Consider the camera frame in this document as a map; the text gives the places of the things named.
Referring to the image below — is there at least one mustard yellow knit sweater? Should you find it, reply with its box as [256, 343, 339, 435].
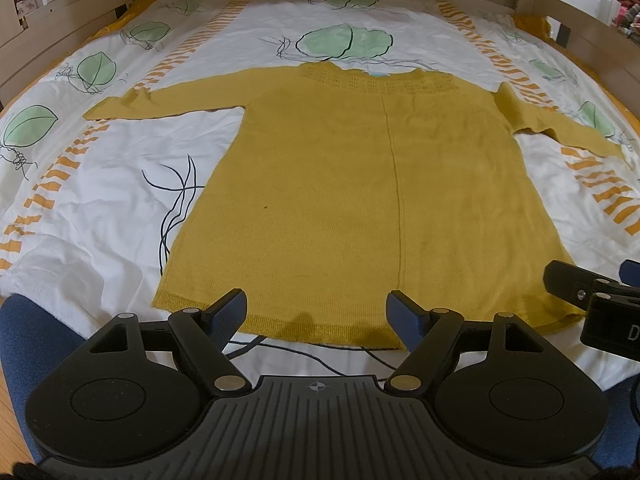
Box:
[87, 62, 622, 347]

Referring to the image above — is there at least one blue chair seat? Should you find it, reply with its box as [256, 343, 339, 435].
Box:
[0, 295, 86, 463]

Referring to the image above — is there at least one white leaf print duvet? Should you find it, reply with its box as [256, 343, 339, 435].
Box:
[0, 0, 640, 392]

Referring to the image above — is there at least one orange yellow bed sheet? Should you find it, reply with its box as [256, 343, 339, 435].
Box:
[512, 14, 552, 41]

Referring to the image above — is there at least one red clutter pile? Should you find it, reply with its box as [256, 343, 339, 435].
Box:
[612, 0, 640, 44]

